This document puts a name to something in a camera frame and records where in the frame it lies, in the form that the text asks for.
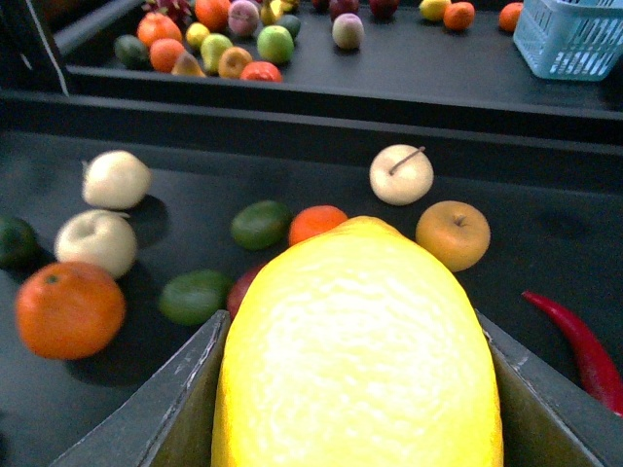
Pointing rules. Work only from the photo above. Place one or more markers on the green apple far tray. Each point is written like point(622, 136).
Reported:
point(275, 44)

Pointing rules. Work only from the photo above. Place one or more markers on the white pear with stem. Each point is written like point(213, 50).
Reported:
point(401, 174)

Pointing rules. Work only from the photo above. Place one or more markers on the brown yellow pear far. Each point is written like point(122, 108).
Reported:
point(187, 65)

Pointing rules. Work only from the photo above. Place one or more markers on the golden russet apple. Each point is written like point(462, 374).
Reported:
point(455, 233)

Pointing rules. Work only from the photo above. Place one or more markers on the light blue plastic basket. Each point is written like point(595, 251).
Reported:
point(570, 40)

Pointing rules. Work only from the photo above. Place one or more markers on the large orange back left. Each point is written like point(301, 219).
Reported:
point(213, 14)

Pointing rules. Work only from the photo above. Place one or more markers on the black metal shelf rack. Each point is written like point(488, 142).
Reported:
point(542, 160)

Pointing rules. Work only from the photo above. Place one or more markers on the green lime upper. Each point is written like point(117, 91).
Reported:
point(261, 224)

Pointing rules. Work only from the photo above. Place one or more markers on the pink peach left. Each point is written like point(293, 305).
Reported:
point(243, 17)

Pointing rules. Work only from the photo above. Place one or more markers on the green lime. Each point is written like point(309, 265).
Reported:
point(261, 224)
point(190, 299)

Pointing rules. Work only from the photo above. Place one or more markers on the large orange near left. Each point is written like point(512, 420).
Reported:
point(69, 311)

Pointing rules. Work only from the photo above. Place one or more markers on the red apple near tray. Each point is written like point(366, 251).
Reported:
point(240, 288)

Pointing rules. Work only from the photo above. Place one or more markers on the yellow orange apple far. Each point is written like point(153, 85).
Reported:
point(232, 62)

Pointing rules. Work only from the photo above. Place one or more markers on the red orange persimmon far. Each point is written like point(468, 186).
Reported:
point(262, 71)

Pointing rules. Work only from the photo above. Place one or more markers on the red chili pepper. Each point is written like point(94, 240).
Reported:
point(598, 374)

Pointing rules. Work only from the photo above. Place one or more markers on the dark green avocado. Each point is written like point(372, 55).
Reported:
point(19, 245)
point(132, 53)

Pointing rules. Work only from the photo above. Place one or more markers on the orange left of basket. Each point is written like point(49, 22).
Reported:
point(509, 16)

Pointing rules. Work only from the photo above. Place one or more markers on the large orange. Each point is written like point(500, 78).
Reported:
point(213, 14)
point(69, 311)

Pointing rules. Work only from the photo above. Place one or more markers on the large yellow lemon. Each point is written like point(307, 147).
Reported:
point(356, 348)

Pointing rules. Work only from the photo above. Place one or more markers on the green lime lower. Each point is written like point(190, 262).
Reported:
point(190, 299)

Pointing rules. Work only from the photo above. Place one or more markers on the dark green avocado left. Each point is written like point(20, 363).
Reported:
point(19, 245)

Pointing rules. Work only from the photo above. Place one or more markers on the orange near tray centre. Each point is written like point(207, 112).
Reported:
point(313, 221)

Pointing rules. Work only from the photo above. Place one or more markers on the dark red apple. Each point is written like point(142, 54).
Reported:
point(383, 9)

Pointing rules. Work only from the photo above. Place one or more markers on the pink peach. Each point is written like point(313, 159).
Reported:
point(243, 17)
point(348, 31)

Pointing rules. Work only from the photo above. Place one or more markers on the yellow lemon far tray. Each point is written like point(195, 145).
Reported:
point(433, 10)

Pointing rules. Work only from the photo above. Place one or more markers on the orange front left upper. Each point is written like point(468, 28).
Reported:
point(156, 26)

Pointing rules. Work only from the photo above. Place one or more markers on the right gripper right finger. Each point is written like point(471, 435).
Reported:
point(546, 419)

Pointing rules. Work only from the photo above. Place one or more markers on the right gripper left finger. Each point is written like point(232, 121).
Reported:
point(168, 421)

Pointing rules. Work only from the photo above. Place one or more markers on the orange front left lower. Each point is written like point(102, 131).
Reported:
point(163, 54)

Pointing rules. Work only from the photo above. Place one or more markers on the pink dragon fruit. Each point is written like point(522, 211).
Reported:
point(177, 10)

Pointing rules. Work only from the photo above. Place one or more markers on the white onion upper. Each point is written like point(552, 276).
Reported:
point(115, 180)

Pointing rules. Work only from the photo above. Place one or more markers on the dark green avocado far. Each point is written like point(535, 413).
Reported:
point(132, 53)

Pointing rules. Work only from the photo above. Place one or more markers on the small yellow lemon left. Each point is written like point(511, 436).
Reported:
point(195, 34)

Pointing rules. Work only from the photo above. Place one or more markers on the yellow green pear far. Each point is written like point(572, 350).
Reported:
point(211, 50)

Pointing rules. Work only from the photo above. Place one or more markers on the pink peach centre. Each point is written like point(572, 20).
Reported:
point(348, 31)

